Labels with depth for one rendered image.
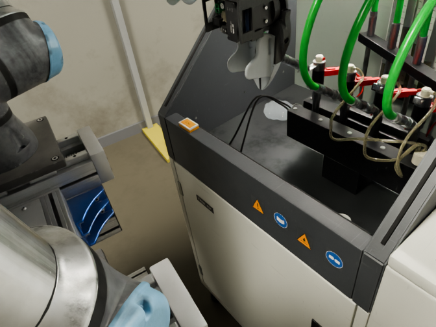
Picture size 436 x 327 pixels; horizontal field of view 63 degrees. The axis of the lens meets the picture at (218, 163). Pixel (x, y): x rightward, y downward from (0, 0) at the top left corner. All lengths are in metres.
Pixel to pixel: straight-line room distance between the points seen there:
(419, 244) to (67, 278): 0.54
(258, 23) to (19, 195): 0.64
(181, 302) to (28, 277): 0.37
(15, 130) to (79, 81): 1.67
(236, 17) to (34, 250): 0.33
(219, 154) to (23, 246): 0.67
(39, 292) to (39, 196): 0.68
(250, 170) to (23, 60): 0.51
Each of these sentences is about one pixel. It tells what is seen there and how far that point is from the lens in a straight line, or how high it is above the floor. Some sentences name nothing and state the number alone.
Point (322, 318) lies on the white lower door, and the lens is 0.94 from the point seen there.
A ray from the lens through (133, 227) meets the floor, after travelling 2.05.
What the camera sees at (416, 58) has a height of 1.11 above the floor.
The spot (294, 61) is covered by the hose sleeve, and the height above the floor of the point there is 1.14.
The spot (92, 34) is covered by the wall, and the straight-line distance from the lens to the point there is 2.43.
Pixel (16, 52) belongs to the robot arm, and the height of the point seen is 1.23.
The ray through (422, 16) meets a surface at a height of 1.28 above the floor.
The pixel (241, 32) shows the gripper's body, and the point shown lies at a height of 1.32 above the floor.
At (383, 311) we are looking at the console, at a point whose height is 0.83.
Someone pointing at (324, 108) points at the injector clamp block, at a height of 0.98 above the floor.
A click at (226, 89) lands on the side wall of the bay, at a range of 1.12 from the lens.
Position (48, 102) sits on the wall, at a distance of 2.51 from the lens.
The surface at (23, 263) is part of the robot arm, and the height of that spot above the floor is 1.33.
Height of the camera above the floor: 1.47
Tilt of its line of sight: 40 degrees down
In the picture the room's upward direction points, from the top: 8 degrees counter-clockwise
